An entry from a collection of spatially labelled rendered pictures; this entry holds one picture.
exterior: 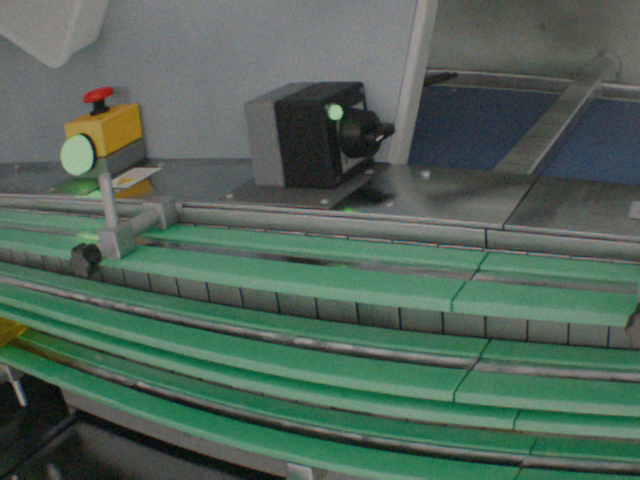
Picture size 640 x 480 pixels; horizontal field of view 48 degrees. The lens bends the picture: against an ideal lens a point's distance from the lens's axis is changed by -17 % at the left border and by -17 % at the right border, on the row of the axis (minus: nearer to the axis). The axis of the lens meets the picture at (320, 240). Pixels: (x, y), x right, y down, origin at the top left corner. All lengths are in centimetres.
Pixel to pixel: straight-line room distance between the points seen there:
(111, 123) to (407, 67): 33
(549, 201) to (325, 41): 27
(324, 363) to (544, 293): 19
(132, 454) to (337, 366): 40
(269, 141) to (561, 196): 26
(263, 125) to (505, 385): 32
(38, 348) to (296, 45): 48
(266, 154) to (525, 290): 29
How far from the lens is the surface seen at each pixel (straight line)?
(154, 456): 96
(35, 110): 110
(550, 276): 58
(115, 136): 90
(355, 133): 71
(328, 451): 70
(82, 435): 104
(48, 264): 96
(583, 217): 63
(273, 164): 74
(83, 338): 81
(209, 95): 87
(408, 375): 61
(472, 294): 55
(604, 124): 98
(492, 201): 66
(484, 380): 60
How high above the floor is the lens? 142
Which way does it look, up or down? 52 degrees down
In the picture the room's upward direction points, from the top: 128 degrees counter-clockwise
